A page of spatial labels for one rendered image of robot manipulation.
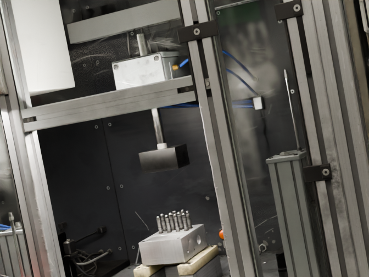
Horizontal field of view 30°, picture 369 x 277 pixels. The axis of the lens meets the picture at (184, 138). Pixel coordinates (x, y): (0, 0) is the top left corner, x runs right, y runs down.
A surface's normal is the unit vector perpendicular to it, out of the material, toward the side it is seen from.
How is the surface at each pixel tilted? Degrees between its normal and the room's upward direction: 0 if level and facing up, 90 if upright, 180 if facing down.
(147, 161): 90
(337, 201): 90
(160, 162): 90
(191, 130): 90
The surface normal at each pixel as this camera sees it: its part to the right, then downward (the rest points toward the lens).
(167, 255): -0.39, 0.12
